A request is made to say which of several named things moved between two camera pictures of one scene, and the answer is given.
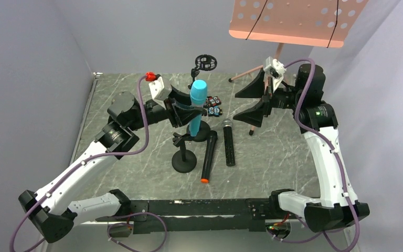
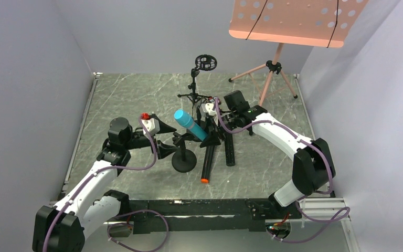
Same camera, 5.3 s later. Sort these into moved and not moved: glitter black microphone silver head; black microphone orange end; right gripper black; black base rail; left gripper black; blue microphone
Moved: left gripper black; blue microphone; right gripper black
Not moved: black base rail; black microphone orange end; glitter black microphone silver head
